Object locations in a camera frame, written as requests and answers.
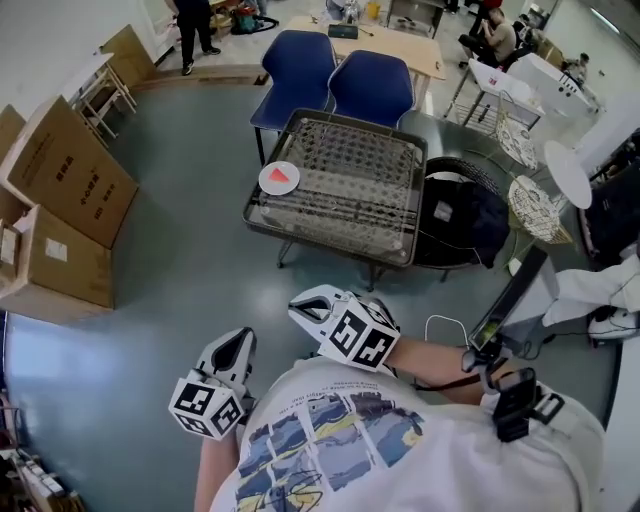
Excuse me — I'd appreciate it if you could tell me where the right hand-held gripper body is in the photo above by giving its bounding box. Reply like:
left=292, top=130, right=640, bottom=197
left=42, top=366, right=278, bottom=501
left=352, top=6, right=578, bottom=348
left=317, top=285, right=401, bottom=374

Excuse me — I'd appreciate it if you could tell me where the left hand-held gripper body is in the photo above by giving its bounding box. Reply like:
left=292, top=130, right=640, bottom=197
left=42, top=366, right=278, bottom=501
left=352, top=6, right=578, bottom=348
left=168, top=355, right=255, bottom=441

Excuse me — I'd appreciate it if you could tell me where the person's left forearm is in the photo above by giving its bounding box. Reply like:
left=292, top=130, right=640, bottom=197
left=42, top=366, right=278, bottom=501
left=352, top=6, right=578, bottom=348
left=194, top=414, right=246, bottom=512

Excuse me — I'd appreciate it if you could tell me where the person's right forearm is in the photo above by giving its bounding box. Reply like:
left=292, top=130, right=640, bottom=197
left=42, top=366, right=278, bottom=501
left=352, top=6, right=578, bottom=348
left=392, top=339, right=481, bottom=401

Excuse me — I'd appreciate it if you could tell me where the glass-topped rattan table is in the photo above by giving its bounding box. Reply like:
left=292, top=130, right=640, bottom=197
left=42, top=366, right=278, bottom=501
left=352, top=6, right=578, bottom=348
left=242, top=107, right=430, bottom=292

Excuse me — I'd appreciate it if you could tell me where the white round plate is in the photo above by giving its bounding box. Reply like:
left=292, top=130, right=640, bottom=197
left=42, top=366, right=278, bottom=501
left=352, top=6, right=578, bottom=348
left=258, top=161, right=301, bottom=196

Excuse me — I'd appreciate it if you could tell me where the black jacket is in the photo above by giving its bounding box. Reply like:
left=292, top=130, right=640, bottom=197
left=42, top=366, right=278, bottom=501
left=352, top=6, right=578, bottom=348
left=423, top=172, right=511, bottom=270

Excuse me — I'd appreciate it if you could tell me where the white printed t-shirt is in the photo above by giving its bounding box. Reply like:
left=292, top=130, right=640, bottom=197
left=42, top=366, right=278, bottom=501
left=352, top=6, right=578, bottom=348
left=209, top=357, right=609, bottom=512

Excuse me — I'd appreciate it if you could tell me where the cardboard box with white label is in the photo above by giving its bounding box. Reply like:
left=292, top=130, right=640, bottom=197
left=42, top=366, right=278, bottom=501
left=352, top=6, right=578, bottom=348
left=0, top=203, right=115, bottom=310

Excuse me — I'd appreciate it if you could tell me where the cluttered shelf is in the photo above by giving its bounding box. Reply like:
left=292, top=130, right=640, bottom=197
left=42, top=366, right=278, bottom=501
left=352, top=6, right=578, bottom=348
left=0, top=389, right=81, bottom=512

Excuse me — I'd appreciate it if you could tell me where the black round wicker chair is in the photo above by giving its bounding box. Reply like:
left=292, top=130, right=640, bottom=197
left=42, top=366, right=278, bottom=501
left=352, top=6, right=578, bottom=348
left=414, top=156, right=511, bottom=282

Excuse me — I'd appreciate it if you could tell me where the blue padded chair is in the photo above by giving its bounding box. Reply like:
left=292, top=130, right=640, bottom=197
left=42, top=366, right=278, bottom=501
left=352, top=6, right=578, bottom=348
left=327, top=49, right=416, bottom=130
left=249, top=29, right=339, bottom=166

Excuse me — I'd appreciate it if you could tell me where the large flat cardboard box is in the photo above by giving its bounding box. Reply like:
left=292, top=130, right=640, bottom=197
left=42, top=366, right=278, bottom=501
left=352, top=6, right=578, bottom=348
left=7, top=94, right=140, bottom=250

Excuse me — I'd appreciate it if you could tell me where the white round side table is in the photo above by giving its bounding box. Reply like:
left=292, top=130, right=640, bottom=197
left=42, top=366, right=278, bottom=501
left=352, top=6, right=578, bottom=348
left=543, top=139, right=594, bottom=210

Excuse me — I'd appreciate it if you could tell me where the black case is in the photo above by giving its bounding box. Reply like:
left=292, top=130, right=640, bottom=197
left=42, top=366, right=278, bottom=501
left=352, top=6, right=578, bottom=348
left=579, top=162, right=640, bottom=271

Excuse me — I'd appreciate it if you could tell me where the plain cardboard box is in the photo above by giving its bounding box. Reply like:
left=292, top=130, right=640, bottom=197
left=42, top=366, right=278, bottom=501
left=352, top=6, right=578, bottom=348
left=0, top=104, right=27, bottom=166

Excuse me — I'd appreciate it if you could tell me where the wooden board panel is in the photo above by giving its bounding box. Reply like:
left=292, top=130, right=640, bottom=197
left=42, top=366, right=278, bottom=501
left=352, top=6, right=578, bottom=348
left=101, top=23, right=157, bottom=89

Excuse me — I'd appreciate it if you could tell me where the folded wooden table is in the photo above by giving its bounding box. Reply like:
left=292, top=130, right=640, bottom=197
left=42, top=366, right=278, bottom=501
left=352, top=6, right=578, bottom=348
left=69, top=52, right=137, bottom=147

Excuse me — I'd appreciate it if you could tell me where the white tub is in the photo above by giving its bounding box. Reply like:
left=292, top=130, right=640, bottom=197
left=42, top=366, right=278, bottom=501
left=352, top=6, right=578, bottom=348
left=509, top=52, right=604, bottom=119

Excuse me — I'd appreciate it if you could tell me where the white cable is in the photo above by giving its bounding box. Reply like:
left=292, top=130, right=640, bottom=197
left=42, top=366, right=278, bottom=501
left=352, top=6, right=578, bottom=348
left=424, top=313, right=471, bottom=347

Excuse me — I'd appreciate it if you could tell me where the black shoulder strap device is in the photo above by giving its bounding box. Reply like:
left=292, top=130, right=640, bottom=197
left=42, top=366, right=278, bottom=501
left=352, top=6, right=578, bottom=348
left=492, top=367, right=566, bottom=444

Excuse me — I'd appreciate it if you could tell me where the cream wire chair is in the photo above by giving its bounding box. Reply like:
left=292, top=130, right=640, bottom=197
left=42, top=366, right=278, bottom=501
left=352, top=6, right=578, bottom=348
left=494, top=89, right=540, bottom=171
left=507, top=174, right=575, bottom=246

